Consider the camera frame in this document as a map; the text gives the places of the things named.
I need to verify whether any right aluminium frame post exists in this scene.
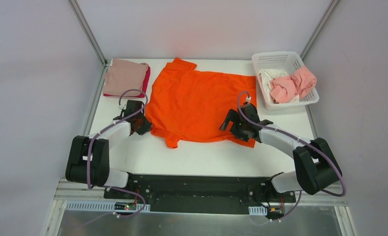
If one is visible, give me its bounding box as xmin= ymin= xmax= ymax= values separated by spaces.
xmin=300 ymin=0 xmax=341 ymax=60

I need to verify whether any folded beige t-shirt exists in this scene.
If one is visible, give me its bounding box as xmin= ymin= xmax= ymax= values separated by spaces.
xmin=103 ymin=59 xmax=149 ymax=98

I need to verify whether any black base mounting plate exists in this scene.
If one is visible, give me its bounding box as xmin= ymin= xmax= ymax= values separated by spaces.
xmin=103 ymin=174 xmax=296 ymax=215

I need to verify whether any orange t-shirt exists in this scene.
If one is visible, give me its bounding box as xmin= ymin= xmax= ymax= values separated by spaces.
xmin=145 ymin=58 xmax=257 ymax=148

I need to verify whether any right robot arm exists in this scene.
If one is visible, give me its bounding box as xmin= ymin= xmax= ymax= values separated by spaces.
xmin=219 ymin=103 xmax=344 ymax=202

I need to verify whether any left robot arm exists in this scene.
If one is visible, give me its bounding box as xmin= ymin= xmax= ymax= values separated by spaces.
xmin=65 ymin=100 xmax=151 ymax=199

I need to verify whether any left aluminium frame post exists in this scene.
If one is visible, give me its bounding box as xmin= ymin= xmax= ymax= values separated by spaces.
xmin=67 ymin=0 xmax=107 ymax=67

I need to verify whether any white t-shirt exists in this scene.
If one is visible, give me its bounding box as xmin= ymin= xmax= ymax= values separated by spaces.
xmin=259 ymin=69 xmax=299 ymax=104

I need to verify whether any pink t-shirt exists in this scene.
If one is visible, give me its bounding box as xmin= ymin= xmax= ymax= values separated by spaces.
xmin=269 ymin=67 xmax=317 ymax=103

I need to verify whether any folded crimson t-shirt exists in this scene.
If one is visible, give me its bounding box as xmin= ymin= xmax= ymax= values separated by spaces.
xmin=103 ymin=63 xmax=151 ymax=99

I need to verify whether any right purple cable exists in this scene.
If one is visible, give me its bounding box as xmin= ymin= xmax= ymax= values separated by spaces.
xmin=237 ymin=90 xmax=348 ymax=224

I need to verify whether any aluminium frame post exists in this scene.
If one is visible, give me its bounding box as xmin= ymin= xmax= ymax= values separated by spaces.
xmin=300 ymin=0 xmax=341 ymax=60
xmin=67 ymin=0 xmax=107 ymax=67

